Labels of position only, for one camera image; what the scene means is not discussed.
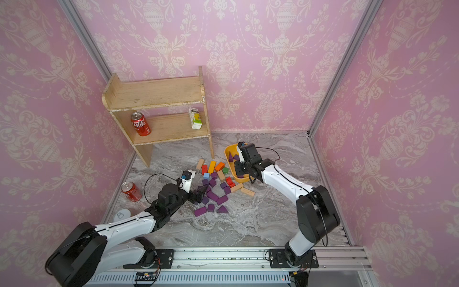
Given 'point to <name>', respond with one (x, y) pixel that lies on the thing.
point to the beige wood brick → (221, 175)
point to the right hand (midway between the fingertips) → (238, 163)
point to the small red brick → (230, 182)
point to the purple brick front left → (200, 211)
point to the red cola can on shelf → (140, 124)
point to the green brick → (225, 170)
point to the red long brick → (204, 169)
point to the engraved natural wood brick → (248, 191)
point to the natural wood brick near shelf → (201, 162)
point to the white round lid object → (121, 214)
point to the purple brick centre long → (211, 195)
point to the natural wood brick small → (236, 188)
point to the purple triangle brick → (222, 210)
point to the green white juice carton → (196, 122)
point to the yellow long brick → (211, 167)
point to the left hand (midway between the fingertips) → (200, 182)
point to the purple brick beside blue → (214, 175)
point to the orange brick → (220, 167)
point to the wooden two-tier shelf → (153, 111)
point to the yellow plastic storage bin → (233, 149)
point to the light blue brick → (206, 176)
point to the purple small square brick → (211, 207)
